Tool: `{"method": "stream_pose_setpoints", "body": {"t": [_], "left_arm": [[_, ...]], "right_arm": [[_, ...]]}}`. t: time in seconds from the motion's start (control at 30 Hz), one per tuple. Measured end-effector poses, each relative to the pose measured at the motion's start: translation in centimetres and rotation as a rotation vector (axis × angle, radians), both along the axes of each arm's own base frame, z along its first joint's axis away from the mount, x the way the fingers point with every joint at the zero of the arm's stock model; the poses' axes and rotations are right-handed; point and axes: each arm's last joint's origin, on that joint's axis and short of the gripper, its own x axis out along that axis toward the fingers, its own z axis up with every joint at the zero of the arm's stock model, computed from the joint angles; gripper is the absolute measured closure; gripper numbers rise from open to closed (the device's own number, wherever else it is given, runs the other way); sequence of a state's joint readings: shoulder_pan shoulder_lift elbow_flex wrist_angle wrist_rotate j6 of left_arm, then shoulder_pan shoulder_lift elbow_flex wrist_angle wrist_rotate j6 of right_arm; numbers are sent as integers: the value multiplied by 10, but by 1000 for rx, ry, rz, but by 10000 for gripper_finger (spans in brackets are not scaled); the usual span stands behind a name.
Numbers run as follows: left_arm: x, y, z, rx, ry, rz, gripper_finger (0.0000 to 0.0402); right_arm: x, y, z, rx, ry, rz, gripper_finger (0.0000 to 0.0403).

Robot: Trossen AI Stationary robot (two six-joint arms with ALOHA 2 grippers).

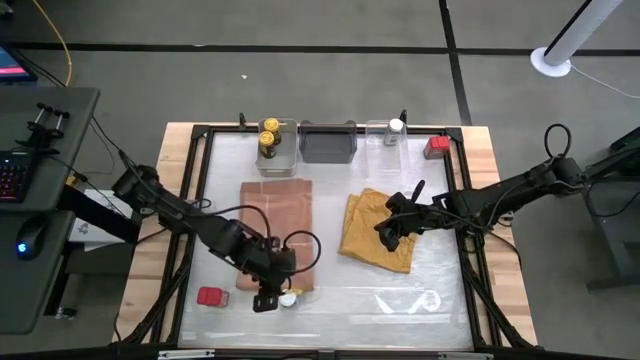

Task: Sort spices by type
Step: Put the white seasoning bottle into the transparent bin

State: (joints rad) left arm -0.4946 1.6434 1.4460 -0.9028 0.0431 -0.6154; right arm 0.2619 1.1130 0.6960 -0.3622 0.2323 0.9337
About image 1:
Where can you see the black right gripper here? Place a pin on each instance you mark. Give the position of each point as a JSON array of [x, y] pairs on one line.
[[412, 215]]

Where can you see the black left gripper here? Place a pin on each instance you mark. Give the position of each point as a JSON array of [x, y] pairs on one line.
[[272, 267]]

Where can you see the white-lid spice jar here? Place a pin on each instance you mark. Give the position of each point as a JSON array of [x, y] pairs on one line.
[[396, 125], [287, 300]]

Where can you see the mustard yellow cloth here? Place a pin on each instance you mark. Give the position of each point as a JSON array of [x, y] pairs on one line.
[[365, 235]]

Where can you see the red spice box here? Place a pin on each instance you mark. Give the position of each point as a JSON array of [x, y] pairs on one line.
[[210, 296], [439, 145]]

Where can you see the yellow-lid spice jar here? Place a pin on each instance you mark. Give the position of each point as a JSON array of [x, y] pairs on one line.
[[267, 139], [271, 124]]

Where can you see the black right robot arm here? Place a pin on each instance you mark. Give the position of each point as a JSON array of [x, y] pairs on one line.
[[500, 197]]

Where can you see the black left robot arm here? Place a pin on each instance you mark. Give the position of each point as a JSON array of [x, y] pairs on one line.
[[200, 225]]

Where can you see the clear plastic bin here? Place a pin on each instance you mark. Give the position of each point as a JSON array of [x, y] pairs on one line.
[[387, 160]]

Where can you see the dark grey plastic bin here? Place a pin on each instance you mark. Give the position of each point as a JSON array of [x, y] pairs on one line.
[[327, 145]]

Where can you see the salmon pink folded cloth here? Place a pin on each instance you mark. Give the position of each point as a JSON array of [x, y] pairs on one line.
[[295, 200]]

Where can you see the beige plastic bin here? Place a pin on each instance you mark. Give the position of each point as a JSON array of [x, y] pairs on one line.
[[285, 167]]

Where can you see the white printed paper sheet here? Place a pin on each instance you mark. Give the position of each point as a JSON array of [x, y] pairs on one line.
[[100, 232]]

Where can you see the desk caster wheel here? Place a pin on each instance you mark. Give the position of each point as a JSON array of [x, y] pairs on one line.
[[65, 313]]

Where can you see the white round-base pole stand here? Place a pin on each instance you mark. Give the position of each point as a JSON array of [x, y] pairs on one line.
[[550, 65]]

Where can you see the black metal stand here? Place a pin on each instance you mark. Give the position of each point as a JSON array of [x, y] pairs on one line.
[[615, 240]]

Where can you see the grey side desk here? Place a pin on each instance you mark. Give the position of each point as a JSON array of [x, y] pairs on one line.
[[82, 150]]

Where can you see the black computer mouse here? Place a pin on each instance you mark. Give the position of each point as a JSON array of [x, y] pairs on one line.
[[31, 237]]

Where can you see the black clamp stand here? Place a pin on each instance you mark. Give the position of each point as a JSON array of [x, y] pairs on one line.
[[45, 132]]

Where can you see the backlit black keyboard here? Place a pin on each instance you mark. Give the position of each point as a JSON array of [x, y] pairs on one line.
[[15, 175]]

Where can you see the monitor with pink screen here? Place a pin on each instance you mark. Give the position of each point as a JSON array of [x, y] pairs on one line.
[[12, 65]]

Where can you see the small black frame clamp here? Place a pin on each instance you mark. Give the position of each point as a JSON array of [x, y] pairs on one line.
[[242, 120], [403, 117]]

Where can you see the black aluminium table frame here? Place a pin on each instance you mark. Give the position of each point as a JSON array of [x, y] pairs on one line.
[[200, 131]]

